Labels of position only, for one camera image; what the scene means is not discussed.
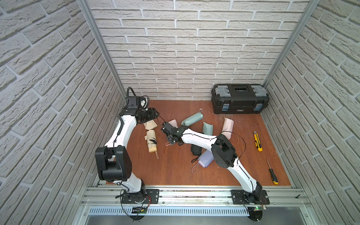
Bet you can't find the light pink sleeved umbrella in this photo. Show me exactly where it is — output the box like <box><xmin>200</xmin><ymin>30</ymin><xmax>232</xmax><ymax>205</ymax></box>
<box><xmin>168</xmin><ymin>119</ymin><xmax>178</xmax><ymax>128</ymax></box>

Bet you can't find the beige umbrella sleeve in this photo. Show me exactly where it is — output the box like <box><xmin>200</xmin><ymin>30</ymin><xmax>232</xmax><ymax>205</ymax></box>
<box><xmin>144</xmin><ymin>120</ymin><xmax>158</xmax><ymax>130</ymax></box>

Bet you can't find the beige umbrella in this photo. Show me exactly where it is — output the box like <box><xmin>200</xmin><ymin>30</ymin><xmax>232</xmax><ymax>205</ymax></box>
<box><xmin>144</xmin><ymin>129</ymin><xmax>159</xmax><ymax>159</ymax></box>

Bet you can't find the black umbrella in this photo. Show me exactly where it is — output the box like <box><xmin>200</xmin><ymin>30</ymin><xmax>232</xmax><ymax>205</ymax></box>
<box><xmin>191</xmin><ymin>144</ymin><xmax>203</xmax><ymax>163</ymax></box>

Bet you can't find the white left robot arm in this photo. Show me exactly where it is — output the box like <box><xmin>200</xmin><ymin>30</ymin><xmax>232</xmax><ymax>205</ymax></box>
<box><xmin>95</xmin><ymin>108</ymin><xmax>159</xmax><ymax>200</ymax></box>

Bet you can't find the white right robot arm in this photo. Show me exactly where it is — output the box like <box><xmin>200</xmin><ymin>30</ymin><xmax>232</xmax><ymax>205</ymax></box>
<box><xmin>161</xmin><ymin>122</ymin><xmax>263</xmax><ymax>204</ymax></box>

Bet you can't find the mint green sleeved umbrella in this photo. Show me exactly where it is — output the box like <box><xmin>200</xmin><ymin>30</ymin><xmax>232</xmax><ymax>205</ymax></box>
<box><xmin>181</xmin><ymin>109</ymin><xmax>203</xmax><ymax>127</ymax></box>

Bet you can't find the small mint green sleeve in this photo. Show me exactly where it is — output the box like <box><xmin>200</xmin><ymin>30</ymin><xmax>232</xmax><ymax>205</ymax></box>
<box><xmin>202</xmin><ymin>122</ymin><xmax>213</xmax><ymax>136</ymax></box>

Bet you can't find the lilac sleeved umbrella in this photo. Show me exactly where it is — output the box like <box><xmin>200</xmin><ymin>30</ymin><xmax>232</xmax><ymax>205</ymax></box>
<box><xmin>191</xmin><ymin>150</ymin><xmax>214</xmax><ymax>174</ymax></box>

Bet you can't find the black plastic toolbox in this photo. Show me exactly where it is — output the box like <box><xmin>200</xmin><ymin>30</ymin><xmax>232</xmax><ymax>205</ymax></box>
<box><xmin>211</xmin><ymin>84</ymin><xmax>270</xmax><ymax>114</ymax></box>

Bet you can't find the yellow utility knife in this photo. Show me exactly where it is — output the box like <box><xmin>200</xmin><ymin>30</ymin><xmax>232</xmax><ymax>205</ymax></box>
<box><xmin>254</xmin><ymin>131</ymin><xmax>263</xmax><ymax>152</ymax></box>

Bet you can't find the black yellow screwdriver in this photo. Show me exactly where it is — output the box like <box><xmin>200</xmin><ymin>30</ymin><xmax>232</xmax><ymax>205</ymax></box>
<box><xmin>266</xmin><ymin>159</ymin><xmax>278</xmax><ymax>185</ymax></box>

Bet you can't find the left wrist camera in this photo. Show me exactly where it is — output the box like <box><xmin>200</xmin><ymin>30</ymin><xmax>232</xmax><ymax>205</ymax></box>
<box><xmin>127</xmin><ymin>96</ymin><xmax>149</xmax><ymax>110</ymax></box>

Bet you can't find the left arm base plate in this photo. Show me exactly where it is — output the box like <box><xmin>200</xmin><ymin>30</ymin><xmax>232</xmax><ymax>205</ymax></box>
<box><xmin>121</xmin><ymin>189</ymin><xmax>160</xmax><ymax>205</ymax></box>

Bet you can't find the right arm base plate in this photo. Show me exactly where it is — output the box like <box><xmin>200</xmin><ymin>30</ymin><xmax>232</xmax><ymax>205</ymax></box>
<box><xmin>231</xmin><ymin>189</ymin><xmax>270</xmax><ymax>205</ymax></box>

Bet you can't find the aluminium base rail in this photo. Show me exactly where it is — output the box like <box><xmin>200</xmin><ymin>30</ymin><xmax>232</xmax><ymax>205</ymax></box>
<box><xmin>73</xmin><ymin>184</ymin><xmax>320</xmax><ymax>225</ymax></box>

